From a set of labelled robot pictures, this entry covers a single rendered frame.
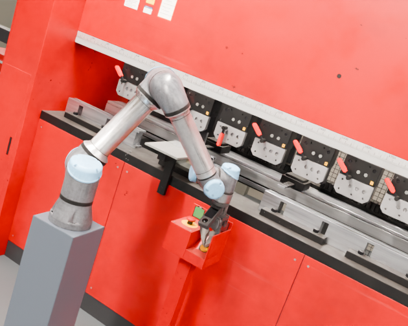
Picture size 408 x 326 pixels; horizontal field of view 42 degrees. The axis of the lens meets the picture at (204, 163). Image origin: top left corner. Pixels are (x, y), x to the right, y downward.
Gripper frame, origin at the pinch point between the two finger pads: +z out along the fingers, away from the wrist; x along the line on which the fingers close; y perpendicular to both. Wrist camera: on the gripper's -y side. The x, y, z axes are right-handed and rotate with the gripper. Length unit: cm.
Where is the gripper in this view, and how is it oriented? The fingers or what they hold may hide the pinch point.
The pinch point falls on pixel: (204, 245)
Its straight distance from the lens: 219.3
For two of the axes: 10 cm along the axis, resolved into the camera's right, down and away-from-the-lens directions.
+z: -2.7, 9.1, 3.1
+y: 5.0, -1.4, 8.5
